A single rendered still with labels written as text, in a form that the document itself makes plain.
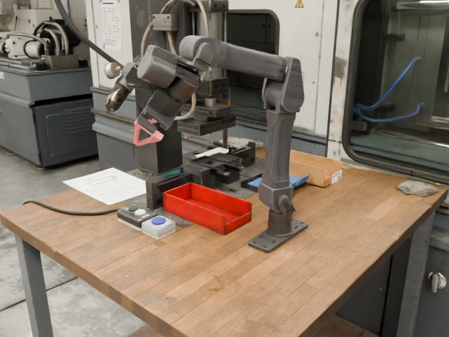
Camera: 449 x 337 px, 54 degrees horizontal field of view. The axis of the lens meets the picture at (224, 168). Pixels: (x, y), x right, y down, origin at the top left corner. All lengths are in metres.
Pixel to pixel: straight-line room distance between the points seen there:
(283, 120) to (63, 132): 3.67
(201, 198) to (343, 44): 0.84
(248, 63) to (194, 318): 0.55
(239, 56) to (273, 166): 0.29
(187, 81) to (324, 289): 0.54
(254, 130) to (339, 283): 1.26
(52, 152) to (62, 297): 2.18
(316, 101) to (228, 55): 1.04
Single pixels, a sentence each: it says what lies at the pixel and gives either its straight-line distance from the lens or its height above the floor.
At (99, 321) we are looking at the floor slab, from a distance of 2.43.
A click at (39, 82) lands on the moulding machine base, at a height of 0.88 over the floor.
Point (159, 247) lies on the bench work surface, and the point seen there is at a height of 0.90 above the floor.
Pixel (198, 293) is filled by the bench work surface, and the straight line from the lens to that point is 0.99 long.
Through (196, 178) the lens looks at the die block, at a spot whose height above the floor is 0.96.
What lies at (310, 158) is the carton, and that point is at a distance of 1.69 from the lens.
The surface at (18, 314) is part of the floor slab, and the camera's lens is 2.62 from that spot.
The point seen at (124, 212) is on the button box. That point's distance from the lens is 1.30.
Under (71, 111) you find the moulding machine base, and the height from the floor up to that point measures 0.56.
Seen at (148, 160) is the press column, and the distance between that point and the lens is 1.68.
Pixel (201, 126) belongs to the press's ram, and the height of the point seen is 1.14.
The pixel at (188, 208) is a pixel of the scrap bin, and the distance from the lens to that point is 1.27.
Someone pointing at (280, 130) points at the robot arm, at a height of 1.20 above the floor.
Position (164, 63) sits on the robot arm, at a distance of 0.90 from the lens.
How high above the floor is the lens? 1.47
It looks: 20 degrees down
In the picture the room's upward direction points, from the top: straight up
